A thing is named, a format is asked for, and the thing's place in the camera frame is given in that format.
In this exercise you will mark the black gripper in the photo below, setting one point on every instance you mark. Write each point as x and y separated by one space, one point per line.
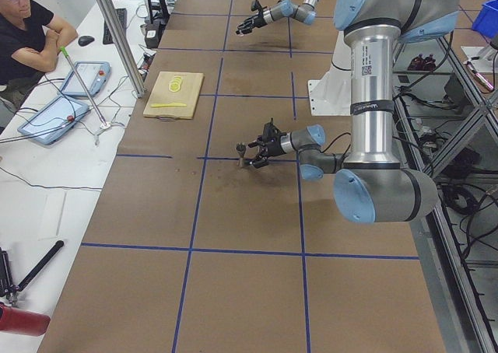
275 148
257 19

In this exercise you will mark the steel jigger measuring cup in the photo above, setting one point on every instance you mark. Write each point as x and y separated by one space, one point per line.
241 150

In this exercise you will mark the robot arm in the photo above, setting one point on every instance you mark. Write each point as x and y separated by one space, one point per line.
304 13
370 185

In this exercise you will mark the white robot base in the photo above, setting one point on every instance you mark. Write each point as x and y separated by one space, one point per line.
331 95

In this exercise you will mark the lemon slice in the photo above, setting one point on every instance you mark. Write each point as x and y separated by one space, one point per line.
176 83

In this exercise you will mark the black box device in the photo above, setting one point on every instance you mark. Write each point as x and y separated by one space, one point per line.
152 35

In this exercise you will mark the yellow plastic knife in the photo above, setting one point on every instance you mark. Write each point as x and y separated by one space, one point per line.
173 104

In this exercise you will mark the wooden cutting board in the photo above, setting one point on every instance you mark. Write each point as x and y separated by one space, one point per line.
160 94

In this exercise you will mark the reacher grabber stick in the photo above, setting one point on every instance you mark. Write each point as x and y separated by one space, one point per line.
104 123

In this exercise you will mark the teach pendant far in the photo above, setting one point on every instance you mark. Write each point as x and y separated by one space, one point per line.
94 75

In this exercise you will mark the teach pendant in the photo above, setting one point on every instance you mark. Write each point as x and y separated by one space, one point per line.
54 120
94 75

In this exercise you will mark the black computer mouse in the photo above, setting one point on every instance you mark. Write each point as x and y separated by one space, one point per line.
85 40

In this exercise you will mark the teach pendant near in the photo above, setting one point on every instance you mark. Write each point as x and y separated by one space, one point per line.
54 120

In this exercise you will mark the person in black shirt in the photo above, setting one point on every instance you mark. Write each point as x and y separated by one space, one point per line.
31 39

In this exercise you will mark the blue plastic bin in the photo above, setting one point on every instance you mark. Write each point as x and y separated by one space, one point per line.
486 22

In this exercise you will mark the red bottle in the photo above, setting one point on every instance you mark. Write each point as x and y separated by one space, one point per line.
18 321

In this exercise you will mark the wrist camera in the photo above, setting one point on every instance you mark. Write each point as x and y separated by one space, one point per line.
255 6
270 132

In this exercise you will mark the aluminium frame post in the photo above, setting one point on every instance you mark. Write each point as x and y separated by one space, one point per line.
120 42

